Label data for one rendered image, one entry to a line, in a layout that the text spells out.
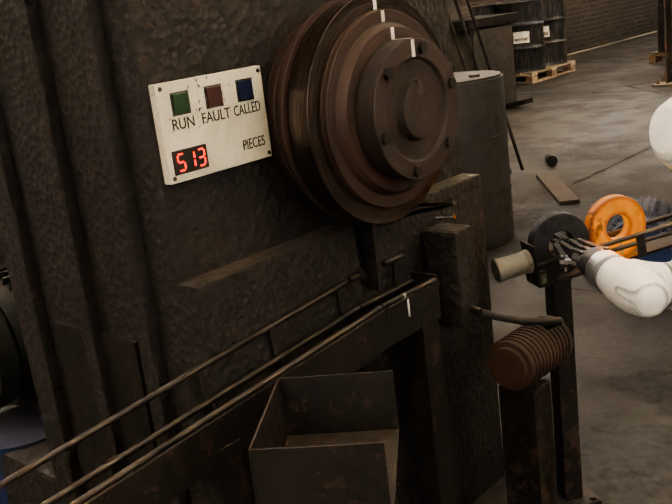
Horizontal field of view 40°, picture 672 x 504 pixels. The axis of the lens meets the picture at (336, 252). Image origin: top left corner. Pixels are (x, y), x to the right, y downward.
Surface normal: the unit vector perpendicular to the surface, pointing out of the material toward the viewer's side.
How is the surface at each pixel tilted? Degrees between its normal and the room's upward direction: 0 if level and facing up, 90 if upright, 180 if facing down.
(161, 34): 90
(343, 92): 71
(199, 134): 90
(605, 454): 0
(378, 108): 90
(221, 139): 90
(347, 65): 56
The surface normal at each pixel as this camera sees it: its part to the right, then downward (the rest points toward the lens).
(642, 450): -0.12, -0.96
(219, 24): 0.75, 0.09
